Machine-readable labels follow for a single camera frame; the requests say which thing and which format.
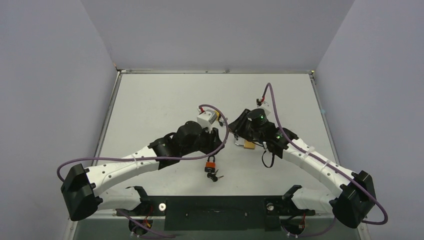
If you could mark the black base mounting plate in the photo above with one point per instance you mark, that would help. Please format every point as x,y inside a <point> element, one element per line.
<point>218,213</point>

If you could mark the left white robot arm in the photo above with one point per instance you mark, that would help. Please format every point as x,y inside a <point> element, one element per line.
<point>86,190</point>

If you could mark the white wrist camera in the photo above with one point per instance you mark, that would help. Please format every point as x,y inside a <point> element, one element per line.
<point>261,103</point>
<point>206,119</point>

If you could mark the black keys of orange padlock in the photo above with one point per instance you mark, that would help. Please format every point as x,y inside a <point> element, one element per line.
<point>213,176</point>

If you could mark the yellow padlock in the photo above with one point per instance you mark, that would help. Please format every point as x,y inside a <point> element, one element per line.
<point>219,118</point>

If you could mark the large brass padlock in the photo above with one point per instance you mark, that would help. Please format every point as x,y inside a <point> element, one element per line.
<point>241,142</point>

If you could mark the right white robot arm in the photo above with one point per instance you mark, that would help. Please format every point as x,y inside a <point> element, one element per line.
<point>349,196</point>

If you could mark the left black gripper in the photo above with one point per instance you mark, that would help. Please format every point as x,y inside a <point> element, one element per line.
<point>212,139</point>

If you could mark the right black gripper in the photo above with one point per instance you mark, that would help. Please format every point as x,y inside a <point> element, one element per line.
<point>239,123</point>

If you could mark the orange black padlock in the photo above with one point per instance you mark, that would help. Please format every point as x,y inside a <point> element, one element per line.
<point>210,165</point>

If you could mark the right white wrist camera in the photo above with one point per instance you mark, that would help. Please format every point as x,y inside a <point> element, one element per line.
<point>261,103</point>

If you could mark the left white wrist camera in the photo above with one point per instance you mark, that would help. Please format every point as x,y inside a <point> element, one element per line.
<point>206,119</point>

